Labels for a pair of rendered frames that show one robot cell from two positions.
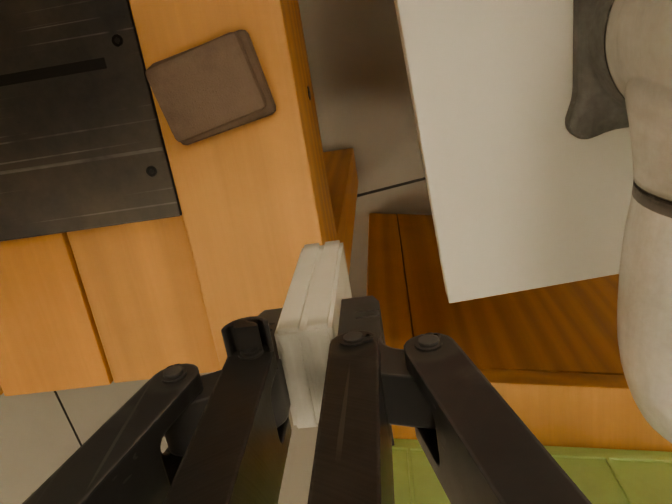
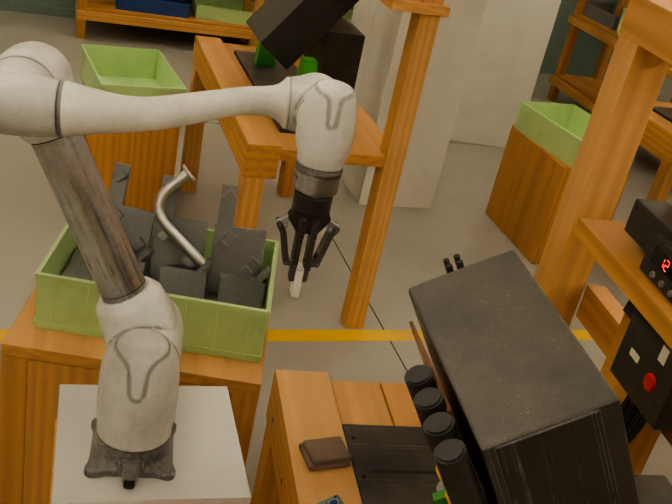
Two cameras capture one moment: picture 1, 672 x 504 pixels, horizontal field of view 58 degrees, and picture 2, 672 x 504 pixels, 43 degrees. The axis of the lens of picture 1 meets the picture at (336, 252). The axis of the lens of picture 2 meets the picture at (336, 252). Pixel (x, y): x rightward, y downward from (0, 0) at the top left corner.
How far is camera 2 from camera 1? 159 cm
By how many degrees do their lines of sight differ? 43
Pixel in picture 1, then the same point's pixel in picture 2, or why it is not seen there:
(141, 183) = (358, 435)
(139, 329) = (365, 397)
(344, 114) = not seen: outside the picture
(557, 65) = (179, 445)
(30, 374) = not seen: hidden behind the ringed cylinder
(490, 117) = (207, 435)
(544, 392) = not seen: hidden behind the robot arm
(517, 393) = (187, 369)
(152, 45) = (349, 473)
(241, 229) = (316, 416)
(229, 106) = (317, 442)
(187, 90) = (334, 448)
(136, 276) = (364, 413)
